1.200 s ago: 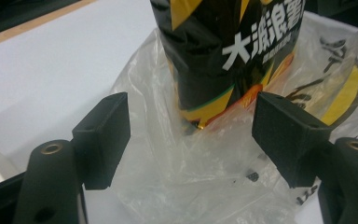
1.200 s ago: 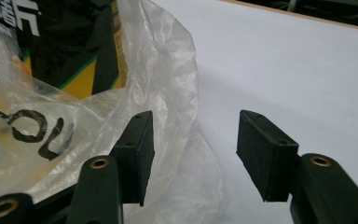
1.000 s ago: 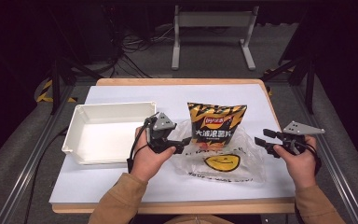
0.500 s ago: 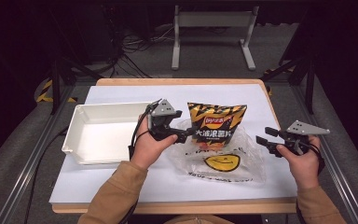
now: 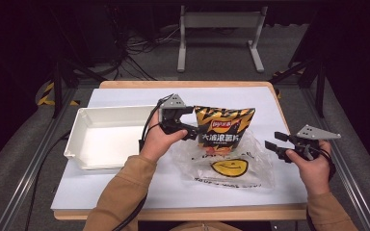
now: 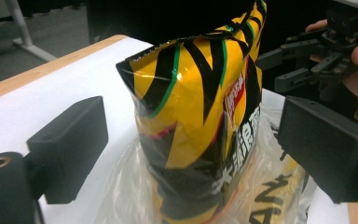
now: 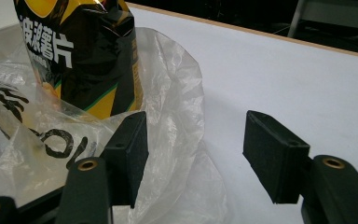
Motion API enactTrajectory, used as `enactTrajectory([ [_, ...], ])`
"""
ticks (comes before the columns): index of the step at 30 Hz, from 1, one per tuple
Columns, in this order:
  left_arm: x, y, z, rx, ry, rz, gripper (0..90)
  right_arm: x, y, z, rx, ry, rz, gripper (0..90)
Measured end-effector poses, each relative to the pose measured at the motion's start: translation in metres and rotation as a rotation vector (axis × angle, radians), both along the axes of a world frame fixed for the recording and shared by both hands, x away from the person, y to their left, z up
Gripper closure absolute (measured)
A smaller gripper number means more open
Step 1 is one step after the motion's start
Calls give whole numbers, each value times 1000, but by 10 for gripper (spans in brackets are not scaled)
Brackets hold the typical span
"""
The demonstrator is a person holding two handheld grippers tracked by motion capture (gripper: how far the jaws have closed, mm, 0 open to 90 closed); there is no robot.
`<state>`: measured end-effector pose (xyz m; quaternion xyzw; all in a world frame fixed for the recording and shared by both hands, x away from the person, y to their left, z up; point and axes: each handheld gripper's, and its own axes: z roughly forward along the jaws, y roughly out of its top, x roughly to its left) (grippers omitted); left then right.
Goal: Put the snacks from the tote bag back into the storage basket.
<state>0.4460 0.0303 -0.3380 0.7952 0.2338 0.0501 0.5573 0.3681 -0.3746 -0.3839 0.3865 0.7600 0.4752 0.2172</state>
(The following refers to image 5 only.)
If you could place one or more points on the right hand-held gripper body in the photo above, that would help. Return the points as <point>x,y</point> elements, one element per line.
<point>308,142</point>

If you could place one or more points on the black yellow chips bag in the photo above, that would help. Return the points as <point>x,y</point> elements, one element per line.
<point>224,128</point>

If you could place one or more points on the white plastic tray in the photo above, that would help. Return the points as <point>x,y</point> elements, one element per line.
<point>106,141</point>

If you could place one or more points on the person's left hand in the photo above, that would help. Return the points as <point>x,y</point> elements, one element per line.
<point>157,141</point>

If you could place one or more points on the black tripod stand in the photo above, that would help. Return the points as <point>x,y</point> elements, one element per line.
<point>318,80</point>
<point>58,83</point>

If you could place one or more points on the white table cover sheet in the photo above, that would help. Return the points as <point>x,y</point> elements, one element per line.
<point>173,189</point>

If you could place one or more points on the person's right hand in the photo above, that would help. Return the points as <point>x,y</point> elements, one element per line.
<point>316,173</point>

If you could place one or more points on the wooden table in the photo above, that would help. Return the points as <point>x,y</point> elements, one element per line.
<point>186,84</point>

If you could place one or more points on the grey metal stand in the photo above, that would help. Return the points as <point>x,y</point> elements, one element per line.
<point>221,20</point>

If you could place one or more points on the clear smiley face plastic bag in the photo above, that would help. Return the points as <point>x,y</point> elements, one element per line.
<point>237,173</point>

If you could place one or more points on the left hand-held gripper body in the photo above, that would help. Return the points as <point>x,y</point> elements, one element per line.
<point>170,115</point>

